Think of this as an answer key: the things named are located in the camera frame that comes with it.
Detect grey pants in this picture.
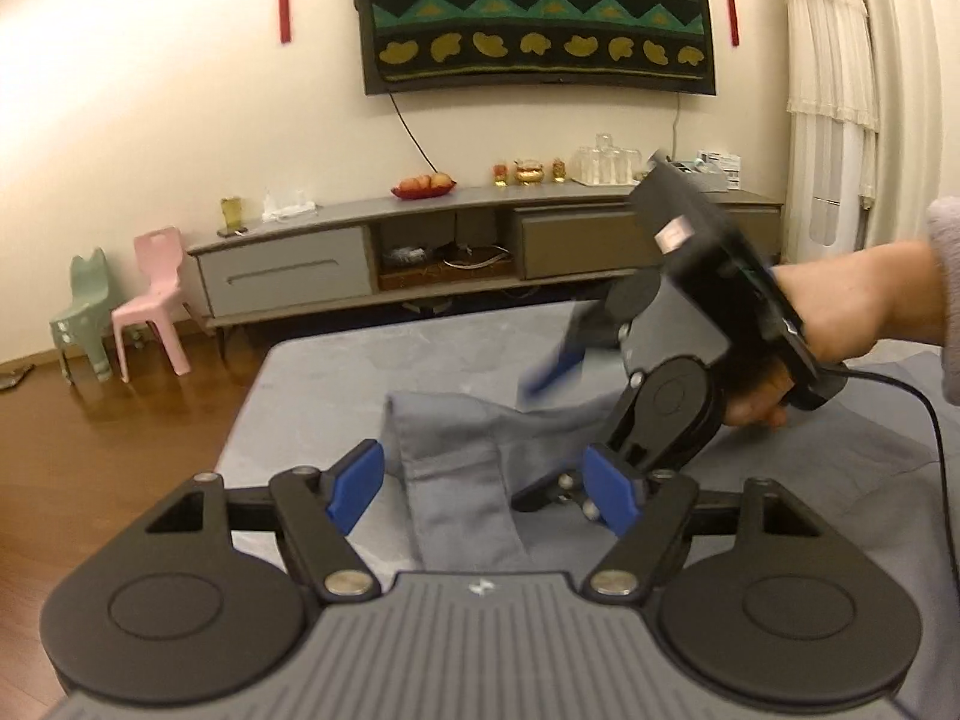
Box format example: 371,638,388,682
382,345,960,720

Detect green plastic chair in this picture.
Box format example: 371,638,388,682
49,247,114,384

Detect cream curtain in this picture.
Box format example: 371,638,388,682
862,0,960,250

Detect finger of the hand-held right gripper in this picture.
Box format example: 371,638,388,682
517,296,625,398
510,457,601,522

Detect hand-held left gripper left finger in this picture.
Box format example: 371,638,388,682
142,439,387,605

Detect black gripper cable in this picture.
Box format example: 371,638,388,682
840,364,950,565

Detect wall television patterned cover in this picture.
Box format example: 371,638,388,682
351,0,718,97

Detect person's right hand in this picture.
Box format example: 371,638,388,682
724,251,884,430

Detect white lace curtain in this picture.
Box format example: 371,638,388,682
780,0,879,249

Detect red fruit plate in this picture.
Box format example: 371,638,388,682
390,174,459,202

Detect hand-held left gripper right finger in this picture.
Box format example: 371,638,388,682
581,444,826,601

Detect white desktop organizer box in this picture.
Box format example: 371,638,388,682
671,150,744,193

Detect pink plastic chair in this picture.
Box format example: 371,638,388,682
111,225,191,383

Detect set of clear glasses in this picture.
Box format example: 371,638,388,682
571,133,643,188

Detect person's right forearm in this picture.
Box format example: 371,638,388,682
870,195,960,365

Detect long grey television cabinet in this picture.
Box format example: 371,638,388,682
186,184,785,331

